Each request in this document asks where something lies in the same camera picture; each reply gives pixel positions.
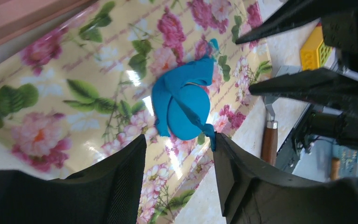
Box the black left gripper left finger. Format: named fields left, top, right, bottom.
left=0, top=135, right=146, bottom=224

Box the blue dough scrap ring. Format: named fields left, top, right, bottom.
left=151, top=38, right=220, bottom=152

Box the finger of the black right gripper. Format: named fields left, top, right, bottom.
left=235, top=0, right=358, bottom=45
left=249, top=68, right=358, bottom=119

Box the pink rectangular tray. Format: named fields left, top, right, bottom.
left=0, top=0, right=93, bottom=45

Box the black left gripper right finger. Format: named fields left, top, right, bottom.
left=213, top=133, right=358, bottom=224

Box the yellow red blue toy block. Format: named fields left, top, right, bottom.
left=300, top=22, right=333, bottom=70

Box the metal scraper wooden handle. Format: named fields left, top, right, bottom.
left=261, top=65, right=303, bottom=168

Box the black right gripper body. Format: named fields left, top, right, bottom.
left=321, top=9, right=358, bottom=99

